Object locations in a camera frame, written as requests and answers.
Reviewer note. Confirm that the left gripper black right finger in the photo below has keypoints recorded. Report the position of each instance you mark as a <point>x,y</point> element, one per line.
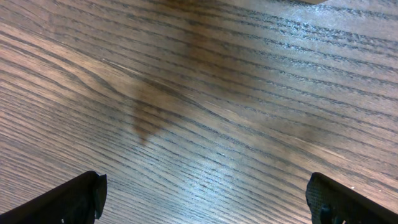
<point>333,203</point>

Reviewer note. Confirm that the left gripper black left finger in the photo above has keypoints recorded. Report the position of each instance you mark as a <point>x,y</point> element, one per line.
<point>80,200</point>

